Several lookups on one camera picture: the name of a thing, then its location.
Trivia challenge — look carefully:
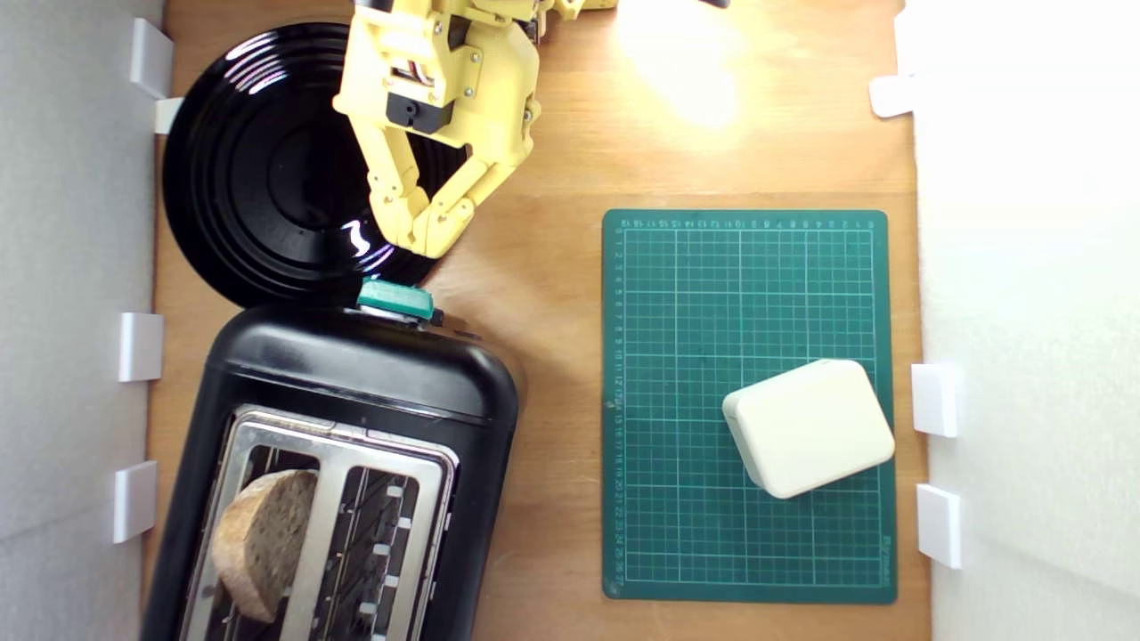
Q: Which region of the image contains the green taped toaster lever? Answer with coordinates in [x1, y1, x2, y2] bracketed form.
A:
[358, 278, 436, 322]

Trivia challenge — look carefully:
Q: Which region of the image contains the black two-slot toaster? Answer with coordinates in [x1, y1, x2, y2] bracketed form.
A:
[141, 305, 520, 641]

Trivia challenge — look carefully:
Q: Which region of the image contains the black round plate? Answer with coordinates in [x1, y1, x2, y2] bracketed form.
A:
[163, 22, 470, 310]

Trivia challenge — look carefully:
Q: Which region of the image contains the green cutting mat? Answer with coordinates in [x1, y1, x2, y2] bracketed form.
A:
[602, 210, 898, 604]

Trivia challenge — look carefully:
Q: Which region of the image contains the brown bread slice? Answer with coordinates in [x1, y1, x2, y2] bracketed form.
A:
[211, 469, 320, 624]

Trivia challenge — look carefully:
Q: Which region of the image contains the white rounded block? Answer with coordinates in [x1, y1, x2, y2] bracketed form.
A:
[721, 359, 896, 499]

